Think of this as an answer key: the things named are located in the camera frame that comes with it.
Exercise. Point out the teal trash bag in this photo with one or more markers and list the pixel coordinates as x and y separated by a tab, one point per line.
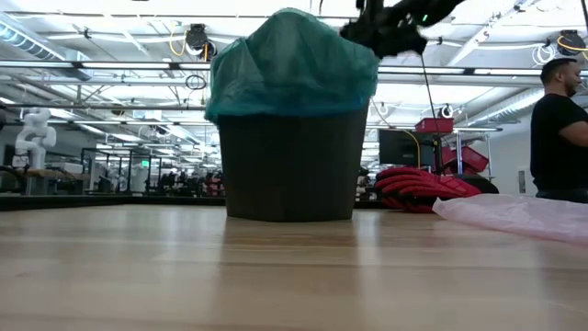
291	64

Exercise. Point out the black trash bin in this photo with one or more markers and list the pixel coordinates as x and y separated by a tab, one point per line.
291	174

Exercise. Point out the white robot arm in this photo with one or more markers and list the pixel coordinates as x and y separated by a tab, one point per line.
34	138

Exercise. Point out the red storage bin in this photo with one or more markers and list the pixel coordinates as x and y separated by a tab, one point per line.
473	158
434	125

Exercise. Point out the black monitor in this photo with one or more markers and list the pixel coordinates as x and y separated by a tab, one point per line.
399	147

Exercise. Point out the metal rack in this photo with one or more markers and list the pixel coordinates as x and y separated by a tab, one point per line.
459	151

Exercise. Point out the person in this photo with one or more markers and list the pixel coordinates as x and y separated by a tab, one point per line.
556	147

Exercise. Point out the wooden workbench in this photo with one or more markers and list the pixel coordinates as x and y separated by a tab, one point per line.
46	174

